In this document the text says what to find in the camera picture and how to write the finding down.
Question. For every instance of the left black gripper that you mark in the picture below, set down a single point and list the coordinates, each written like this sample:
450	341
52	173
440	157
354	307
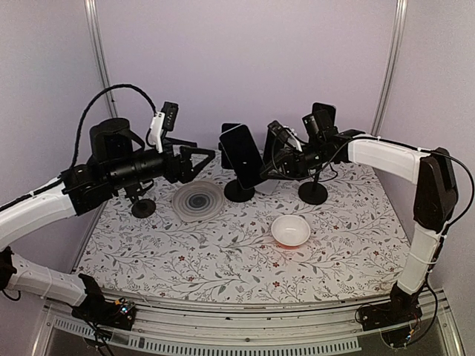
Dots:
185	172

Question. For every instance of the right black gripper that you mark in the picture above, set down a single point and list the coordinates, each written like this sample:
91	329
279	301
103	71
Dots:
292	162

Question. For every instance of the tall black phone stand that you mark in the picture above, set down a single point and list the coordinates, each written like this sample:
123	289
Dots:
313	193

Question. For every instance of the blue-edged black phone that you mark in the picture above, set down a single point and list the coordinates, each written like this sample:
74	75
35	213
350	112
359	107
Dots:
228	143

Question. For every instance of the purple-backed black phone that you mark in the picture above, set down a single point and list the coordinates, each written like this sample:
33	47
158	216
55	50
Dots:
330	109

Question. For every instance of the black round-base phone stand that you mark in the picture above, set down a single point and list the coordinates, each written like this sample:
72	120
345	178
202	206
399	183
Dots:
233	190

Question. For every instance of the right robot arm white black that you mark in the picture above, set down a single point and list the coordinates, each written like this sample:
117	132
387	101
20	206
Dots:
421	184

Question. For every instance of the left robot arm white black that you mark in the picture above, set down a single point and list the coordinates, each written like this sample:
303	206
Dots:
119	161

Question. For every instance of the white folding phone stand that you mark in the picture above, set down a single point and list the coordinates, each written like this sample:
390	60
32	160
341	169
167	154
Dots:
267	187

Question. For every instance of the short black phone stand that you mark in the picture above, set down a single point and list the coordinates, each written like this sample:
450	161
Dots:
141	208

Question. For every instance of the swirl patterned plate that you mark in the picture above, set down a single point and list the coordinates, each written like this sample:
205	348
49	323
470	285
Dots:
198	201

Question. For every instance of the white bowl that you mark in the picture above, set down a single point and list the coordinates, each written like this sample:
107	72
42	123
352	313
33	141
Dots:
290	231

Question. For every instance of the floral patterned table mat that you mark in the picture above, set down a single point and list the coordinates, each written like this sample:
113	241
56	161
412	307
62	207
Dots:
357	247

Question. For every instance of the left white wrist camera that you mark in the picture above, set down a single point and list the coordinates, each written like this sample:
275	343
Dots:
162	123

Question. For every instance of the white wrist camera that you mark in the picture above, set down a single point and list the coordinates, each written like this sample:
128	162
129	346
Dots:
162	123
281	134

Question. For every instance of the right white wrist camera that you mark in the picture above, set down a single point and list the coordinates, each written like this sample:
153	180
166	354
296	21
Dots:
281	134

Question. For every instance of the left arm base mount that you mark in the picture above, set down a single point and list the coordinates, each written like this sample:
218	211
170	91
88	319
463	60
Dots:
95	309

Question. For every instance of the left aluminium frame post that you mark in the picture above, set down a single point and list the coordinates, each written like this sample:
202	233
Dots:
92	19

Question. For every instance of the aluminium frame post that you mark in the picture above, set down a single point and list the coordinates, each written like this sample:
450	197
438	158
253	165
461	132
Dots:
390	70
92	19

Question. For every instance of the front aluminium rail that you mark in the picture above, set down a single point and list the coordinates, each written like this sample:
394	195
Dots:
183	327

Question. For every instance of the right aluminium frame post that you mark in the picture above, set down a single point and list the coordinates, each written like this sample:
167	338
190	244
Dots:
390	70

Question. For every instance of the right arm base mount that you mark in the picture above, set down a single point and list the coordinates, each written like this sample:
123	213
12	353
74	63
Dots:
398	321

